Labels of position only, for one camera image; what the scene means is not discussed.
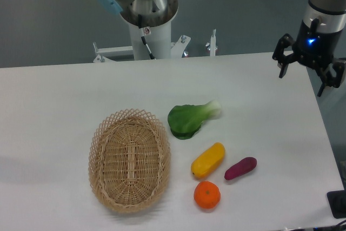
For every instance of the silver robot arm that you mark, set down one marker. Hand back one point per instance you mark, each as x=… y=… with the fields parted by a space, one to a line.
x=331 y=14

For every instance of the robot base with white pedestal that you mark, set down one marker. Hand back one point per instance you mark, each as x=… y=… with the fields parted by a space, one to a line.
x=149 y=23

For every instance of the white metal mounting frame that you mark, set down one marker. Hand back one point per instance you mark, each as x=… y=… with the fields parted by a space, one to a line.
x=178 y=49

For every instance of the purple sweet potato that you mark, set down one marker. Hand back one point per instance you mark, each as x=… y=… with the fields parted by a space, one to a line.
x=242 y=167

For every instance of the woven wicker basket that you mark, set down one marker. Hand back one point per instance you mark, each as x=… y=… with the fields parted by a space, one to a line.
x=129 y=161

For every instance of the orange tangerine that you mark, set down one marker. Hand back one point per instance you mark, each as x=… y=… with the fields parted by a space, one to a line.
x=207 y=195

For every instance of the yellow papaya fruit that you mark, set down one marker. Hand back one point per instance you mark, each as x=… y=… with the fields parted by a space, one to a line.
x=208 y=161

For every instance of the green bok choy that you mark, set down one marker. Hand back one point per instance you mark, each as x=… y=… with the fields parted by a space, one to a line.
x=185 y=120

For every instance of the black device at table edge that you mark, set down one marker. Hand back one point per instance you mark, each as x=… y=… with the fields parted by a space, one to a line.
x=336 y=201

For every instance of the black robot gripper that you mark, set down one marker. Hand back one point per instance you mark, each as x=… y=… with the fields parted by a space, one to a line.
x=313 y=49

